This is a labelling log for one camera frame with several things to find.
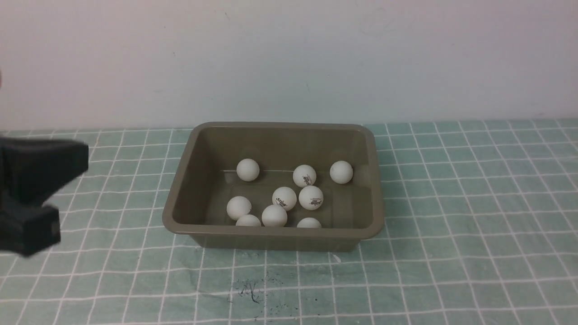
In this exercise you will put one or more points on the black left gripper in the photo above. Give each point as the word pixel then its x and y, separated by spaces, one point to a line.
pixel 32 171

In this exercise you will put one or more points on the white ping-pong ball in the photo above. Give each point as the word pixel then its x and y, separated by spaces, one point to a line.
pixel 237 207
pixel 248 220
pixel 248 170
pixel 284 197
pixel 274 216
pixel 304 175
pixel 311 198
pixel 341 172
pixel 309 223

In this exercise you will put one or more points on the brown plastic bin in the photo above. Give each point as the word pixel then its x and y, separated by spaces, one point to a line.
pixel 223 160

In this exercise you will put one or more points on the green checkered tablecloth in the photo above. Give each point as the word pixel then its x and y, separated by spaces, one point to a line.
pixel 481 221

